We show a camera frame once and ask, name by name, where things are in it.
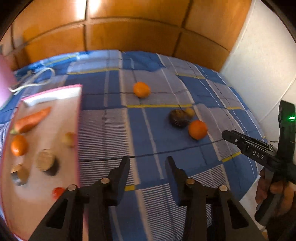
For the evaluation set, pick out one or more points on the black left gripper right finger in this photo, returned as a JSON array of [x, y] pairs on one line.
[[212, 213]]

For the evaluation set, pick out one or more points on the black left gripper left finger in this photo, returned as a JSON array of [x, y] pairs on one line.
[[64, 220]]

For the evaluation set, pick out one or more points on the red tomato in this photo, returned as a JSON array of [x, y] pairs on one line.
[[57, 192]]

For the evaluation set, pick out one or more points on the large orange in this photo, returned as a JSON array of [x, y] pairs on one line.
[[197, 130]]

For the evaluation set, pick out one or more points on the small orange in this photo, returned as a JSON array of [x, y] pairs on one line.
[[141, 90]]

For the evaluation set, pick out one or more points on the person's right hand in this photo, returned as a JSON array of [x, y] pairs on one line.
[[282, 187]]

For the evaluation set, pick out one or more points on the pink rimmed tray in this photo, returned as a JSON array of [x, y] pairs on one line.
[[25, 206]]

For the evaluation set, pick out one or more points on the wood log piece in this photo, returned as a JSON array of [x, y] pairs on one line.
[[47, 162], [19, 174]]

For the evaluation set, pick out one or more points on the orange in tray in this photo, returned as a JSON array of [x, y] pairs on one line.
[[19, 145]]

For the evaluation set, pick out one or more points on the dark brown rotten fruit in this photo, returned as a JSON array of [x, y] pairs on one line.
[[178, 118]]

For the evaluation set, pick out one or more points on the tan round fruit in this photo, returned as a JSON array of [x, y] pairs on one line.
[[190, 113]]

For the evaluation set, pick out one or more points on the carrot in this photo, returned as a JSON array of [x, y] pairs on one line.
[[27, 123]]

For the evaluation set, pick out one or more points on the blue plaid tablecloth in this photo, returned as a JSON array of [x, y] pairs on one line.
[[114, 122]]

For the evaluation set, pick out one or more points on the pink electric kettle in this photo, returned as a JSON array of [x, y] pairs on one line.
[[7, 79]]

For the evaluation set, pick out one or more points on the wooden wall panelling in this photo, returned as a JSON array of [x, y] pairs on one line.
[[201, 32]]

